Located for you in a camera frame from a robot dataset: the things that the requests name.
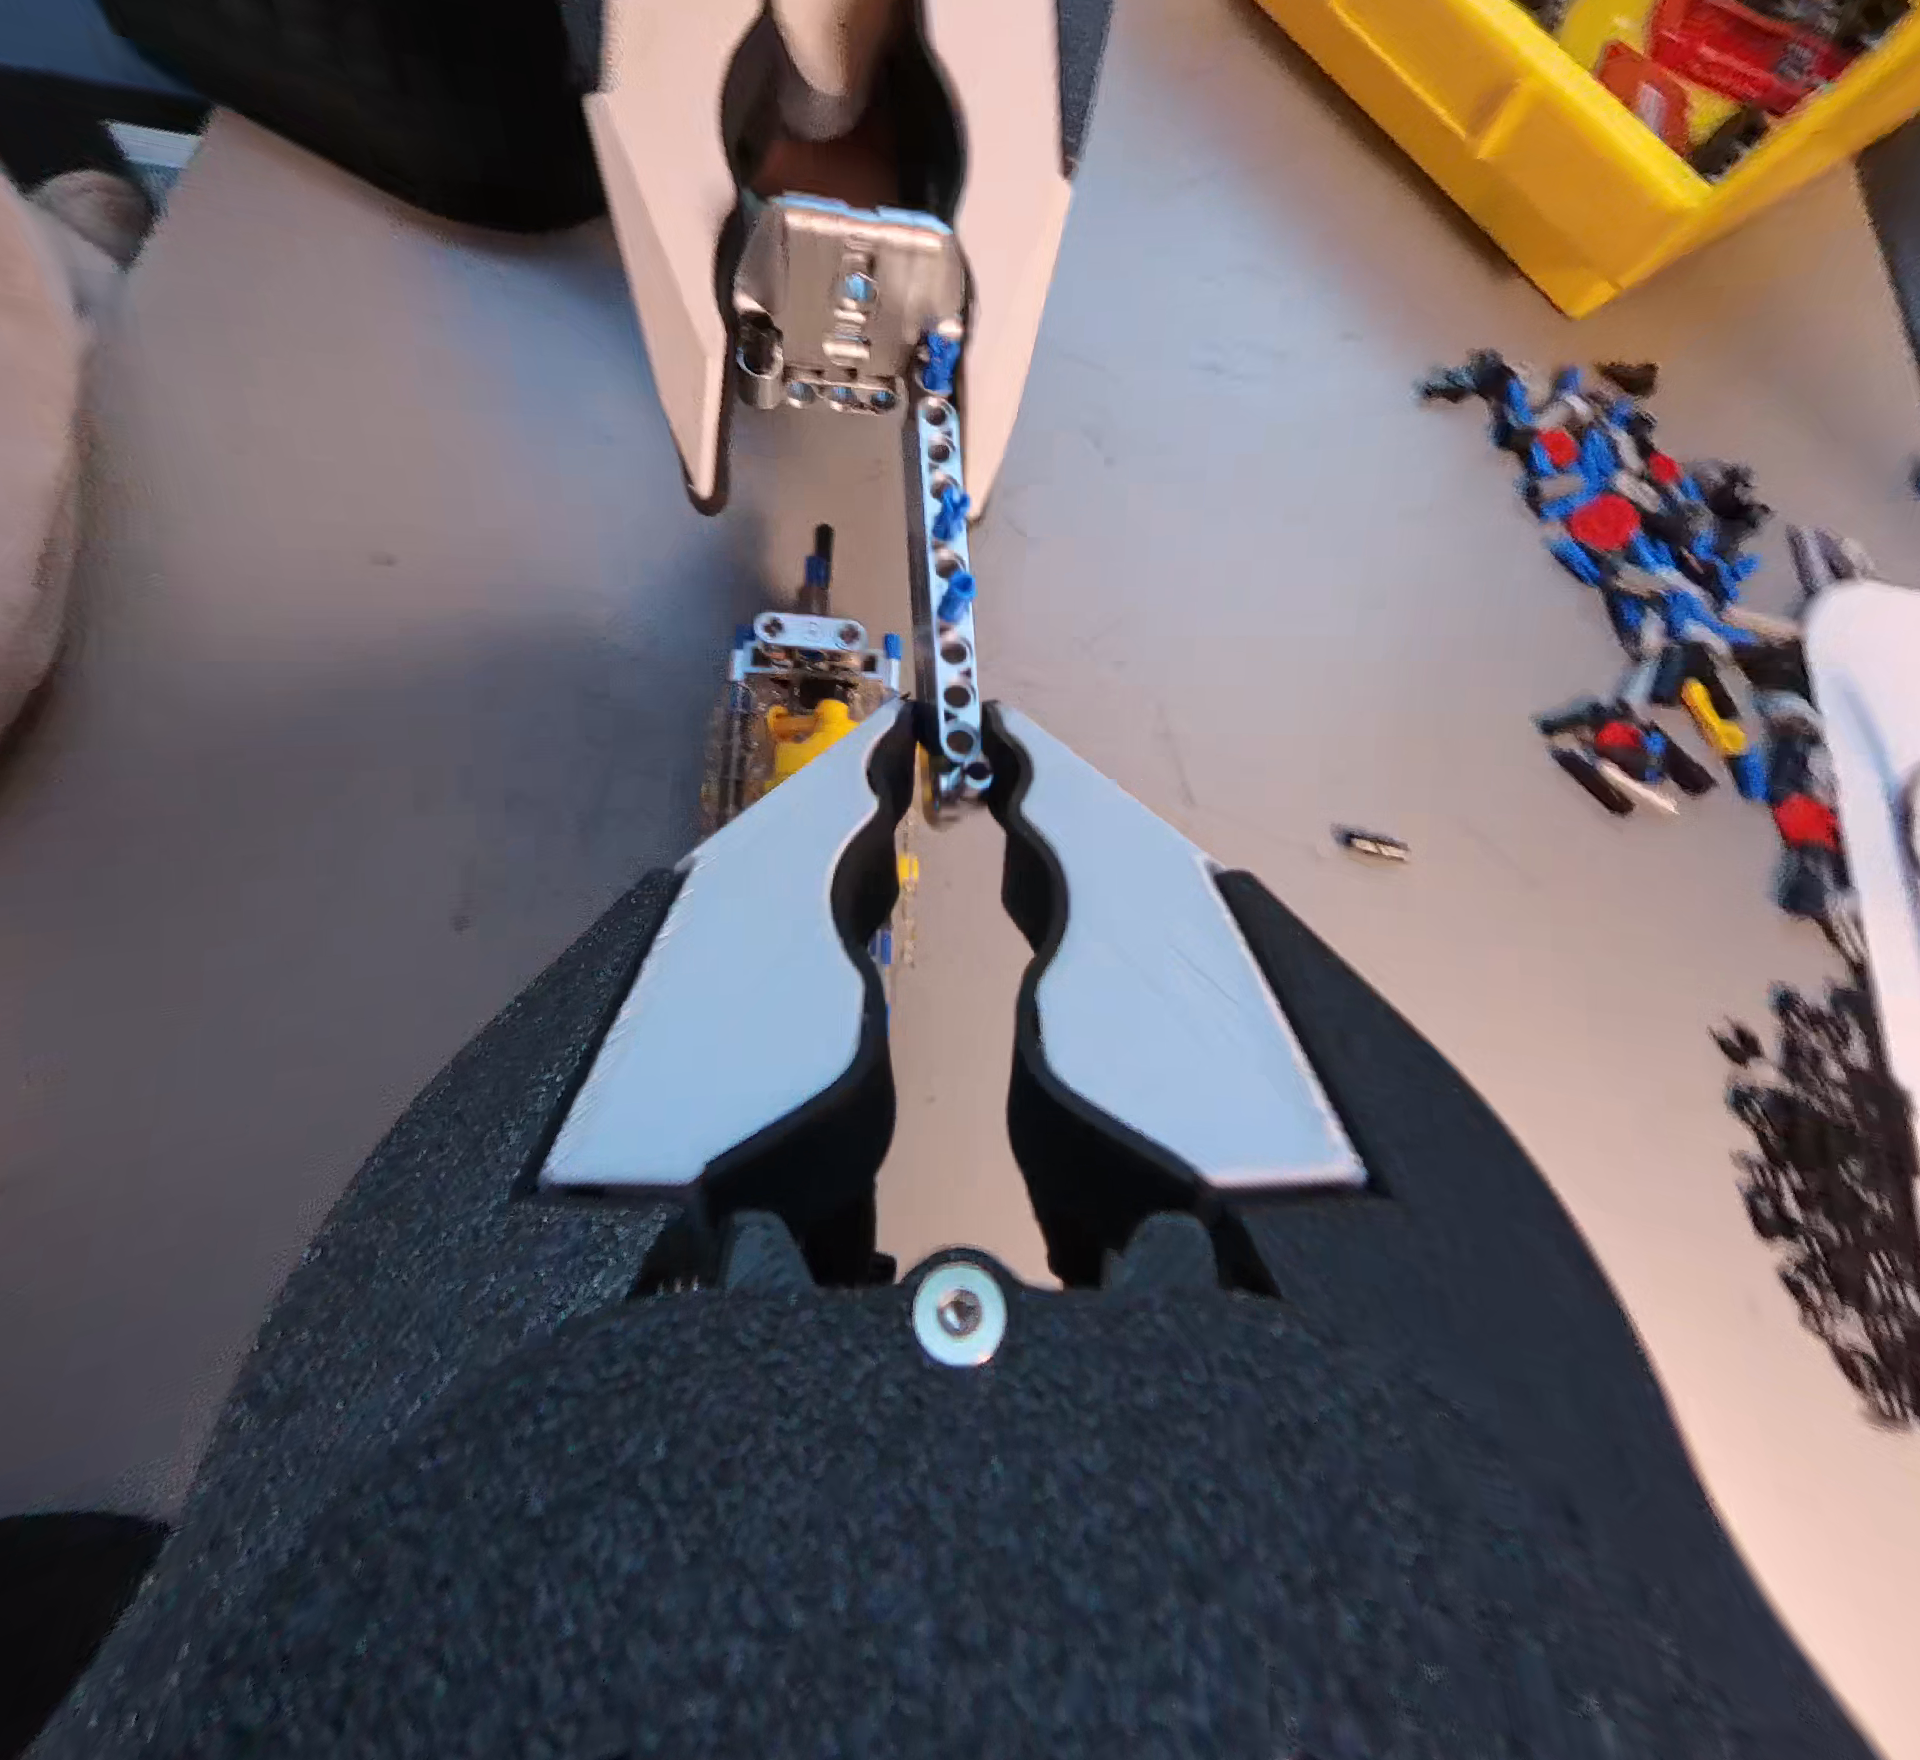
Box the person's torso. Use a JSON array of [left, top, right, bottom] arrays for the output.
[[0, 163, 154, 742]]

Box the yellow bin with brick parts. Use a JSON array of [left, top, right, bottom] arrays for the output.
[[1211, 0, 1920, 322]]

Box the black mesh cushion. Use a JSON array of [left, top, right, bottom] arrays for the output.
[[78, 0, 609, 236]]

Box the pile of black pins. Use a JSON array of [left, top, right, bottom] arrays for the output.
[[1708, 981, 1920, 1428]]

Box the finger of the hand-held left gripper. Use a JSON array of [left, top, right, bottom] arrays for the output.
[[582, 0, 770, 516], [915, 0, 1079, 509]]

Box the clear engine block yellow crankshaft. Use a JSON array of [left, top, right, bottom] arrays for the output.
[[702, 521, 920, 1042]]

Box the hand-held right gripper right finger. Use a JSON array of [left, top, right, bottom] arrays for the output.
[[976, 703, 1369, 1195]]

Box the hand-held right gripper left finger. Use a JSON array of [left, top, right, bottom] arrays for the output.
[[534, 698, 924, 1192]]

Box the pile of mixed brick parts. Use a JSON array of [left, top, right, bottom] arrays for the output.
[[1417, 350, 1895, 925]]

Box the white document stand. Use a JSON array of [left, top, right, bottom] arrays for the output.
[[1796, 581, 1920, 1044]]

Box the grey beam with motor block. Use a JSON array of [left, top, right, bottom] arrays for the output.
[[733, 192, 999, 809]]

